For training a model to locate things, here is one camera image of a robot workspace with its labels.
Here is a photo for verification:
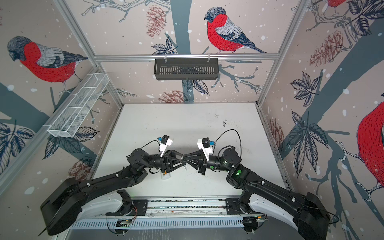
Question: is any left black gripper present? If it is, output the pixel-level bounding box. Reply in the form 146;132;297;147
142;150;187;175

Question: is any white remote control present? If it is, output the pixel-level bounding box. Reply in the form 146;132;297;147
161;173;171;181

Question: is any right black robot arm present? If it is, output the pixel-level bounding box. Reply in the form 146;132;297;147
182;148;331;240

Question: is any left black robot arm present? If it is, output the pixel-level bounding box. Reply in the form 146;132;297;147
41;149;186;236

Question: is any aluminium top crossbar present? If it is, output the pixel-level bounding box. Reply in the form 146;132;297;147
94;53;280;63

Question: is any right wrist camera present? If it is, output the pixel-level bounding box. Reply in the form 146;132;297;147
197;138;215;161

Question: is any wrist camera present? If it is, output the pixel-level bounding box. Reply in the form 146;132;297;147
159;135;173;158
197;138;215;161

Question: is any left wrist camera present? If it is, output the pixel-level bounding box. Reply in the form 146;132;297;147
159;135;173;158

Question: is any aluminium front rail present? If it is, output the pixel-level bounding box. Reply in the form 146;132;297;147
61;195;313;219

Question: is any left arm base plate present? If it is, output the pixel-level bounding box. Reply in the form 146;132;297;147
106;200;149;217

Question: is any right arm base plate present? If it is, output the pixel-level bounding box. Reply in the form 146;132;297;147
225;198;264;215

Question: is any black wall basket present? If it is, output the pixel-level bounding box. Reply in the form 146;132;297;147
154;58;219;81

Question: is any white wire mesh basket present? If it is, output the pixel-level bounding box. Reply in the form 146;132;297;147
48;73;110;138

